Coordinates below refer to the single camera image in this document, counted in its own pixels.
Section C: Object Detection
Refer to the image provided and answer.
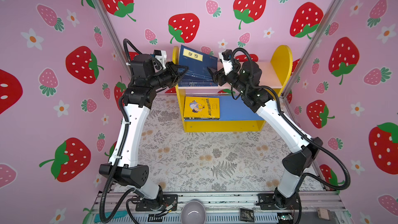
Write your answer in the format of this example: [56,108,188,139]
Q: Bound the teal handled tool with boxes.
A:
[99,210,129,224]

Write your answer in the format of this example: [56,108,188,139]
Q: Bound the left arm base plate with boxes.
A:
[135,194,178,212]

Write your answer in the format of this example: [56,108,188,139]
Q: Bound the yellow pink blue bookshelf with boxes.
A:
[171,45,293,133]

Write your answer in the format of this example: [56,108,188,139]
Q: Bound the green lit circuit board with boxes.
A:
[277,213,294,224]

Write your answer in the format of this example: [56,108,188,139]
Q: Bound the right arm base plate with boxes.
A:
[255,194,301,211]

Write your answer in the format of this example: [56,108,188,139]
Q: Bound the small beige box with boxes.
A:
[317,208,332,220]

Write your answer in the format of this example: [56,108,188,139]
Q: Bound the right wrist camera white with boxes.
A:
[219,49,233,75]

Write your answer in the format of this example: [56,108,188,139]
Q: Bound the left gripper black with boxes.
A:
[147,65,187,94]

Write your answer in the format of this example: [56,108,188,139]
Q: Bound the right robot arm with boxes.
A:
[208,48,351,209]

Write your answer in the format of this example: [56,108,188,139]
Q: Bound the small black circuit board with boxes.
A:
[239,208,255,223]

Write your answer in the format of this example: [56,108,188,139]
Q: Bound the yellow cartoon cover book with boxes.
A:
[183,96,220,120]

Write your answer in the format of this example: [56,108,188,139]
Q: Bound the navy book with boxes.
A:
[178,45,218,81]
[178,80,218,87]

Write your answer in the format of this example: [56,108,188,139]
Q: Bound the grey bowl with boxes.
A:
[180,200,207,224]

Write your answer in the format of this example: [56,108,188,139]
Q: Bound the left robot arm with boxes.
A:
[99,39,189,224]

